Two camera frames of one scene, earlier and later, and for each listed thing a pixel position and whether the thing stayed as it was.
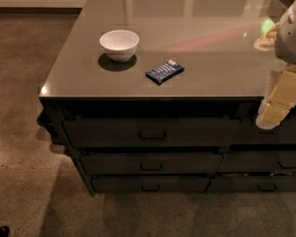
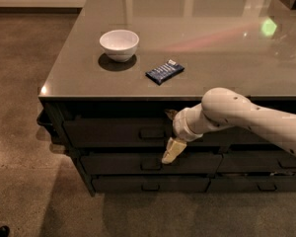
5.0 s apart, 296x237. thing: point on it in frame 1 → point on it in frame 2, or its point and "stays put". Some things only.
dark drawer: (257, 184) stays put
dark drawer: (114, 132) stays put
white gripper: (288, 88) → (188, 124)
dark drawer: (151, 164) stays put
